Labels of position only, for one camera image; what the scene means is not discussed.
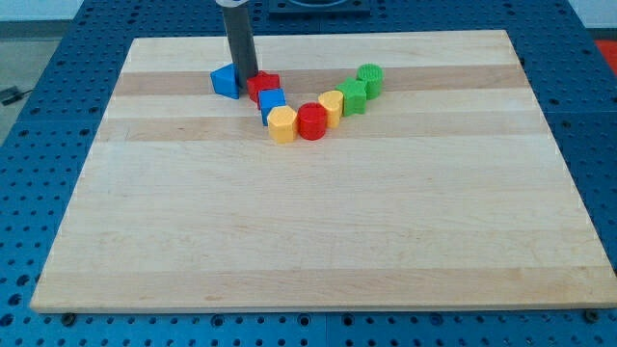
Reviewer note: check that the light wooden board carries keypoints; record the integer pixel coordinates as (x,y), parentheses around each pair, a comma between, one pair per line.
(448,193)

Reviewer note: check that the yellow heart block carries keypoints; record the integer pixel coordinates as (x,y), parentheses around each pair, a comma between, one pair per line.
(332,102)

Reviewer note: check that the red star block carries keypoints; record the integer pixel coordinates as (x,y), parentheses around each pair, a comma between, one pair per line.
(261,82)

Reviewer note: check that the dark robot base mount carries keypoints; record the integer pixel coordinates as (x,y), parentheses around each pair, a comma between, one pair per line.
(285,8)

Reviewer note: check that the green cylinder block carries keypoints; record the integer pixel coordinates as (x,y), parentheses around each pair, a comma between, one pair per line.
(373,77)

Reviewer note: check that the green star block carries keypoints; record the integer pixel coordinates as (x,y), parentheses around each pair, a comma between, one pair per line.
(354,96)

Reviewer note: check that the blue triangle block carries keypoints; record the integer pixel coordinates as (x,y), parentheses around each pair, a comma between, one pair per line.
(224,83)

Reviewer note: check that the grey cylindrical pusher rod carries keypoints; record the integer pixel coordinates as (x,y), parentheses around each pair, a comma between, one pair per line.
(240,36)

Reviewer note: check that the yellow hexagon block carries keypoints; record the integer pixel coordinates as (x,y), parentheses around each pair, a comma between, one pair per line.
(283,124)

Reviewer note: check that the red cylinder block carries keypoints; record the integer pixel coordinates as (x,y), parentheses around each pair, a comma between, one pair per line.
(312,119)

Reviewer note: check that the black cable plug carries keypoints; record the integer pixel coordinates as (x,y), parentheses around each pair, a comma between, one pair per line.
(12,94)

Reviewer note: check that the blue cube block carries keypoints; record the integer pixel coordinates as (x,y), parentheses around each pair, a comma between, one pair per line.
(268,99)

